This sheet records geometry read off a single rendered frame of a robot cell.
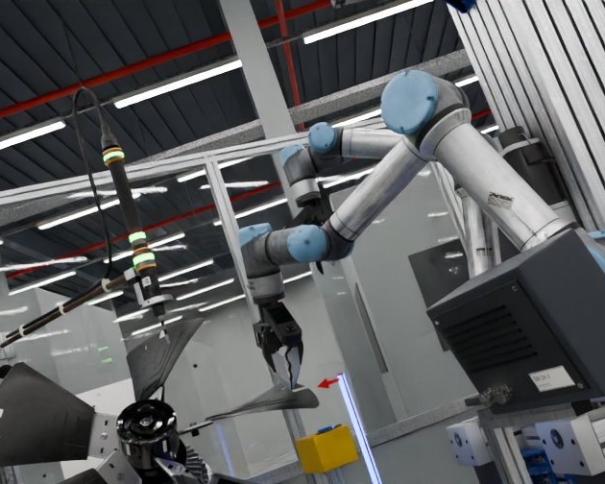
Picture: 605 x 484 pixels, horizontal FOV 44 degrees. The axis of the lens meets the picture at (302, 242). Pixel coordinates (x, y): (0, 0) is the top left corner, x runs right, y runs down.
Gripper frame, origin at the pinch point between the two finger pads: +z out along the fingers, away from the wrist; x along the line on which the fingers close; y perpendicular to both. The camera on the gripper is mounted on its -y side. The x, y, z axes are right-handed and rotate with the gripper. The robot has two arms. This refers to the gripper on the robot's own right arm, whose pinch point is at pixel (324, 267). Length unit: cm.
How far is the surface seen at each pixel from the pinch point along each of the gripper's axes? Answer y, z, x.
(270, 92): 151, -213, 342
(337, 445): -13.9, 44.7, -3.5
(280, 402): -33, 31, -32
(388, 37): 541, -452, 732
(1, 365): -85, -1, 22
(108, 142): -51, -35, -27
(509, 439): -14, 48, -79
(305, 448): -19.5, 43.3, 4.7
